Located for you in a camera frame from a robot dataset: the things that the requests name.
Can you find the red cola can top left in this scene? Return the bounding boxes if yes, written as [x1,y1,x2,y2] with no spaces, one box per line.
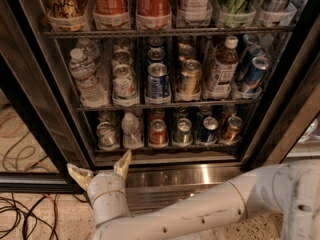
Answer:
[93,0,130,30]

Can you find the glass fridge door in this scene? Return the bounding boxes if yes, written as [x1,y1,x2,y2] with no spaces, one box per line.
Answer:
[0,0,88,194]
[243,15,320,168]

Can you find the silver green 7up can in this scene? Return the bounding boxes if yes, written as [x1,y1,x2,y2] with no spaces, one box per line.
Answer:
[96,122,118,150]

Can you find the water bottle middle shelf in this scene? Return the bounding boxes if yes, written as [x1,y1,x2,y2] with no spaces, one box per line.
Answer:
[69,48,108,108]

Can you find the gold can middle shelf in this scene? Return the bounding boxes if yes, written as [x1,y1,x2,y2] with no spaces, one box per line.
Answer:
[175,59,202,102]

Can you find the yellow black tall can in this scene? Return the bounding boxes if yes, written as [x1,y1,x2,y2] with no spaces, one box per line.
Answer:
[48,0,88,31]

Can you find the blue pepsi can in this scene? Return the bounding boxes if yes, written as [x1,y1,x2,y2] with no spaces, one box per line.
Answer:
[146,63,171,104]
[197,116,219,144]

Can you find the left glass fridge door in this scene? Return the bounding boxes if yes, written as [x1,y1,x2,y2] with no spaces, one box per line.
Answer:
[0,0,88,194]

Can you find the red coca cola can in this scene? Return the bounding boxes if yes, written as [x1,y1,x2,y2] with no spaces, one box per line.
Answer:
[149,119,168,146]

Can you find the blue red bull can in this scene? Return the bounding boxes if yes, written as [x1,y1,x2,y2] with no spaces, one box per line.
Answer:
[240,56,271,94]

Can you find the wire shelf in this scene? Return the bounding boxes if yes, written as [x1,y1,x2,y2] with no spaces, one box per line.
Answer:
[76,99,259,112]
[44,25,295,39]

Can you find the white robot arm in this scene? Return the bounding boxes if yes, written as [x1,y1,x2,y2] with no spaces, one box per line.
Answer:
[67,151,320,240]

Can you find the blue pepsi can bottom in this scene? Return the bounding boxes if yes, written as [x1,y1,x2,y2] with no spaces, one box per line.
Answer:
[197,116,219,144]

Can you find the white label bottle top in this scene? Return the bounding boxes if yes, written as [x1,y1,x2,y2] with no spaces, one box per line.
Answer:
[176,0,212,28]

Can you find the gold brown soda can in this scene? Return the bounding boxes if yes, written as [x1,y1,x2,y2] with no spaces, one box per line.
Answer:
[220,116,243,145]

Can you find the top wire shelf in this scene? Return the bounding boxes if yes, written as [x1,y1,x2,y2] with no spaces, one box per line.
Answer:
[44,25,295,39]

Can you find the green silver soda can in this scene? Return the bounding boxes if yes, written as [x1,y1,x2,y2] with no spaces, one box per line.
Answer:
[173,118,192,146]

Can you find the middle wire shelf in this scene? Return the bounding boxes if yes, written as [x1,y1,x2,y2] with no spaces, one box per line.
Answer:
[76,99,259,112]

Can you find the white green can middle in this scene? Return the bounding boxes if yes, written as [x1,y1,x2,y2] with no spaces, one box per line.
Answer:
[112,64,139,107]

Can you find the right glass fridge door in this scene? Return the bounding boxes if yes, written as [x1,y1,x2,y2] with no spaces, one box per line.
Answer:
[243,15,320,168]

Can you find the red cola can top right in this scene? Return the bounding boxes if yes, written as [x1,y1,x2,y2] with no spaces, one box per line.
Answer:
[136,0,172,30]

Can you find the silver tall can top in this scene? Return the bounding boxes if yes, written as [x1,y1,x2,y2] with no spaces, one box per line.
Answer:
[257,0,295,27]

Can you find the steel fridge bottom grille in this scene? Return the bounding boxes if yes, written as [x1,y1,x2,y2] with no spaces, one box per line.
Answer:
[126,162,245,213]

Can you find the black and orange floor cables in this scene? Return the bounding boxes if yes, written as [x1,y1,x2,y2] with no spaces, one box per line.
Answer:
[0,193,88,240]

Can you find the water bottle shelf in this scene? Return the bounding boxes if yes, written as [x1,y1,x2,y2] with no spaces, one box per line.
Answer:
[121,112,143,149]
[69,48,108,108]

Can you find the green tall can top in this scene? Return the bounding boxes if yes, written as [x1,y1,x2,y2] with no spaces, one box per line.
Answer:
[217,0,255,27]

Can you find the clear plastic bag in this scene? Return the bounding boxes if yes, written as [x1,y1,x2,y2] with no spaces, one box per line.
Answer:
[188,228,228,240]

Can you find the water bottle bottom shelf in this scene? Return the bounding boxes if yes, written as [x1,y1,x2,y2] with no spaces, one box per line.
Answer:
[121,112,143,149]

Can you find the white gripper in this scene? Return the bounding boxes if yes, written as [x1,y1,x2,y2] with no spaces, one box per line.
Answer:
[67,150,132,226]

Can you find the brown tea bottle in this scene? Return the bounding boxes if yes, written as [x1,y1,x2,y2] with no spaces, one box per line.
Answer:
[204,36,239,99]

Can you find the blue pepsi can middle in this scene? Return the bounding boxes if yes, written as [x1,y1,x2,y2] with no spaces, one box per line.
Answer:
[146,63,171,104]

